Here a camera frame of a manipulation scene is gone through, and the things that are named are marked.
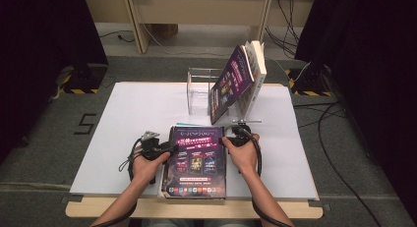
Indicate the clear acrylic book stand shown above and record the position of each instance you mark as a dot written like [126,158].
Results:
[198,96]

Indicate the black curtain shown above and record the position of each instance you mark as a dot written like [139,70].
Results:
[39,56]
[377,73]

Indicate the person's left hand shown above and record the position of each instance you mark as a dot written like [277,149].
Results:
[146,169]

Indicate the thin teal book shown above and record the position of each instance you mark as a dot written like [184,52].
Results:
[188,124]

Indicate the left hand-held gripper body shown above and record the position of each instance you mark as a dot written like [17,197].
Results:
[152,148]

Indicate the black base with hazard tape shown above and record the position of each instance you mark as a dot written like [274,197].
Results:
[308,83]
[85,81]

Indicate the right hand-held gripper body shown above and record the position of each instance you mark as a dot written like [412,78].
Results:
[242,135]

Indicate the person's right hand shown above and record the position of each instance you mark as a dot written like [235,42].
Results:
[244,158]

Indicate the white board sheet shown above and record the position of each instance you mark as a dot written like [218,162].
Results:
[137,122]

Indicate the purple book with pink label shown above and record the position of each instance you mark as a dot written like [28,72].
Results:
[196,168]
[229,83]

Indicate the light wooden desk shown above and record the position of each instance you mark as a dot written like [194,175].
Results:
[196,7]

